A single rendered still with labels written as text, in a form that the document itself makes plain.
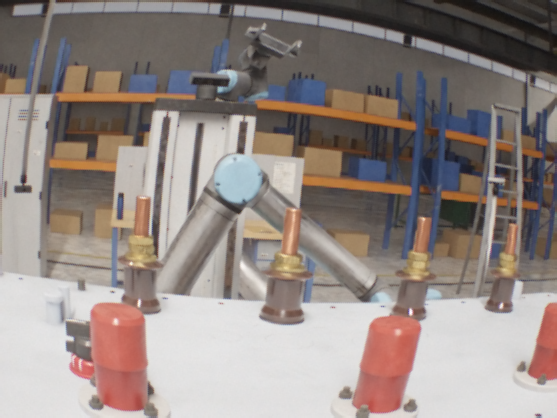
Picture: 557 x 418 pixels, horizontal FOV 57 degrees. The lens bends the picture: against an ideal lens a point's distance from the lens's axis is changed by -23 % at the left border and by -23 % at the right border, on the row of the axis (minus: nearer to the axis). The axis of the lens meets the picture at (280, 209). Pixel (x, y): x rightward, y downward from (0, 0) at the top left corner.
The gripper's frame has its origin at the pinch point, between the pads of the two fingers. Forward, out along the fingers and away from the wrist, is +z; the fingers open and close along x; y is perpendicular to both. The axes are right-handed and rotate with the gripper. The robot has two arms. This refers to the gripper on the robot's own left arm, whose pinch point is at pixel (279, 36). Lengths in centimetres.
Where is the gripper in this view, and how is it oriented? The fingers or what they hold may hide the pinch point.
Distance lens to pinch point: 206.9
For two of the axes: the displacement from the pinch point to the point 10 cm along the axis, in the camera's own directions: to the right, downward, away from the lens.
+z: 3.4, -0.4, -9.4
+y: 3.8, -9.1, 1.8
